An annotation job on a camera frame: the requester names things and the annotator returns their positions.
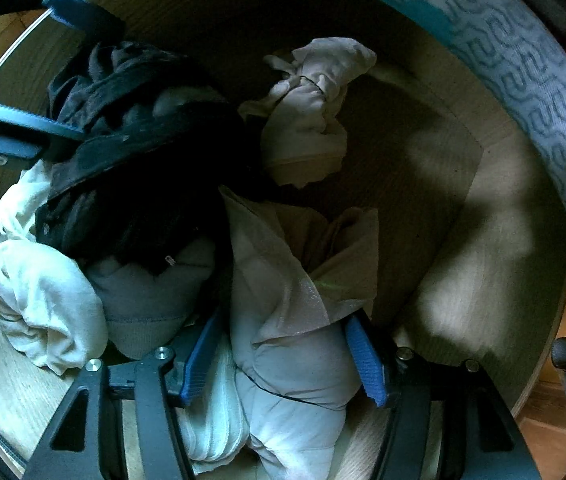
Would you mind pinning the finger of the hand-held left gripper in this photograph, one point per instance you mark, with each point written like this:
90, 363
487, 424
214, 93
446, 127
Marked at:
23, 119
70, 10

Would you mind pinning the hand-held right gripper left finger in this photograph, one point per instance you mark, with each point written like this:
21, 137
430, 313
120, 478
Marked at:
198, 375

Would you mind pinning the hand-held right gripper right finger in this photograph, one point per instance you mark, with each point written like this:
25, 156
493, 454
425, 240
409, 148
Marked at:
368, 365

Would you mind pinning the beige sock bundle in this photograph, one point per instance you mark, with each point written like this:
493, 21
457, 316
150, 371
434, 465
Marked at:
288, 310

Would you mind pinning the black fluffy sock bundle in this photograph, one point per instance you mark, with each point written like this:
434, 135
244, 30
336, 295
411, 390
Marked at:
128, 185

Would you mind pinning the wooden drawer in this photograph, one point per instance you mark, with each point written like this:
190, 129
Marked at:
413, 85

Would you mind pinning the white ribbed sock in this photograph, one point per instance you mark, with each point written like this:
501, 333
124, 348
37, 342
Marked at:
218, 420

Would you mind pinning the grey sock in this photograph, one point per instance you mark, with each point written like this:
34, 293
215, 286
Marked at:
148, 305

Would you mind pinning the white cotton sock bundle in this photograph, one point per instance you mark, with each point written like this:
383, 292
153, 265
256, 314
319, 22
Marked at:
43, 300

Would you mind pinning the white knotted sock bundle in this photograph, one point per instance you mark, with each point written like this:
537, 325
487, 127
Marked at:
303, 125

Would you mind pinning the blue checked cloth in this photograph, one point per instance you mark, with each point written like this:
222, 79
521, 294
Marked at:
513, 60

